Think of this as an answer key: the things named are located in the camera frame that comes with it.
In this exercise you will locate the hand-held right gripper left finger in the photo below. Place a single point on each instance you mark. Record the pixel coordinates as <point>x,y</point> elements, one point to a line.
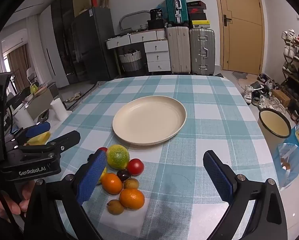
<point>92,177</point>

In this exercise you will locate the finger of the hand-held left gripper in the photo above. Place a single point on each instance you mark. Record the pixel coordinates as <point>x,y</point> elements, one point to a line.
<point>38,129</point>
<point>62,142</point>

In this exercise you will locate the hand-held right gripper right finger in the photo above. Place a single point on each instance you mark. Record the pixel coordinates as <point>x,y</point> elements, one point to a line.
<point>218,177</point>

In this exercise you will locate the green yellow citrus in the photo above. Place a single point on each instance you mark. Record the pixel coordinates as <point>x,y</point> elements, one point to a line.
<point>118,156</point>
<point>103,176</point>

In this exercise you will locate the orange tangerine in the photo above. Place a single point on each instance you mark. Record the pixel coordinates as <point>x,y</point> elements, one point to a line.
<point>112,183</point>
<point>132,198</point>

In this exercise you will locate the brown longan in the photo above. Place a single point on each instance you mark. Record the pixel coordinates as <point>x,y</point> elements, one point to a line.
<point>131,183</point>
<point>115,207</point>

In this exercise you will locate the cream round plate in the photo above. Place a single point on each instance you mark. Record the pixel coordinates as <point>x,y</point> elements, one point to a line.
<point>149,120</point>

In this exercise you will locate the person's left hand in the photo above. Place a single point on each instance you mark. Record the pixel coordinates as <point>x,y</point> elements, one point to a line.
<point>23,200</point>

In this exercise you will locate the yellow block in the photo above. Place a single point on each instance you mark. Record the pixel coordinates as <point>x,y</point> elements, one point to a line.
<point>39,138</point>

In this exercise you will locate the white paper towel roll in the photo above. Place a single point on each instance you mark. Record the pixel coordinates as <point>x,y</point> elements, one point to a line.
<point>24,118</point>
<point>59,110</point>

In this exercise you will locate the small red cherry tomato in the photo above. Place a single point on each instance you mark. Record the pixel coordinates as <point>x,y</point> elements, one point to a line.
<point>103,149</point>

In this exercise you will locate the dark purple plum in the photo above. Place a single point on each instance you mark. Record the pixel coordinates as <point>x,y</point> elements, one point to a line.
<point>123,175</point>

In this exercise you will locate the teal checked tablecloth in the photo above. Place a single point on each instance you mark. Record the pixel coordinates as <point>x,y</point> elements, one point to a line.
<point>209,120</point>

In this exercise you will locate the brown curtain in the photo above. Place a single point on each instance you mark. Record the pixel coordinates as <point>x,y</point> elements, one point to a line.
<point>19,67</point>

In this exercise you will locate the blue plastic bag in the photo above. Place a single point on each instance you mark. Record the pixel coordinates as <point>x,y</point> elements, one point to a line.
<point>289,165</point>

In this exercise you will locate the cream enamel bucket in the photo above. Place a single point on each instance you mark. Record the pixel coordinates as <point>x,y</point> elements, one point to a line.
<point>274,125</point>

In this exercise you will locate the pile of shoes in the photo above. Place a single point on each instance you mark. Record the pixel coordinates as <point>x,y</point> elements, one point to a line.
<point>260,95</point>

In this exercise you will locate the dark tall wardrobe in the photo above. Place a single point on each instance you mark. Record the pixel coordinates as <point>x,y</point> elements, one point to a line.
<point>64,35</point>

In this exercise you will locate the cardboard box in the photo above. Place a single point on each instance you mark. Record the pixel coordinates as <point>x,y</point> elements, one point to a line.
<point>282,98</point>

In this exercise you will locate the dark grey fridge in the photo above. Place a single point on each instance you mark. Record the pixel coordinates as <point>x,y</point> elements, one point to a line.
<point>97,45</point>

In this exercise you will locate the grey doormat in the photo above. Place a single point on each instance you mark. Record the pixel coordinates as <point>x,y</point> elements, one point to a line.
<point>242,76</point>

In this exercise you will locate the woven laundry basket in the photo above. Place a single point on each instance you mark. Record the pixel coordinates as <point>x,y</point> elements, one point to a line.
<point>130,61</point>

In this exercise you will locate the silver suitcase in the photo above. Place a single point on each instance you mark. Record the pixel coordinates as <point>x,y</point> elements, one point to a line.
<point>202,51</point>

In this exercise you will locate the white desk with drawers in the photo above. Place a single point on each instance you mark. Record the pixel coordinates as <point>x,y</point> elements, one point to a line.
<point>157,55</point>

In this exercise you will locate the beige suitcase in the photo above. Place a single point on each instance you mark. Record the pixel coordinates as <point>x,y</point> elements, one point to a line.
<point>178,50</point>

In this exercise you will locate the wooden shoe rack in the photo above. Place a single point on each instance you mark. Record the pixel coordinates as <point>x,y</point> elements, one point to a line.
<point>298,62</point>

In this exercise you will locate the wooden door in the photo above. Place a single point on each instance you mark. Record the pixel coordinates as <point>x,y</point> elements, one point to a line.
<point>242,30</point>

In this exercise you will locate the stack of shoe boxes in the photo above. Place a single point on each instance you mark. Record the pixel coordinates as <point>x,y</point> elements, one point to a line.
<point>198,15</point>

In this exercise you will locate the teal suitcase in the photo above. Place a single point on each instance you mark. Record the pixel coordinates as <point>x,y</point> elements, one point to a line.
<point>175,5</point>

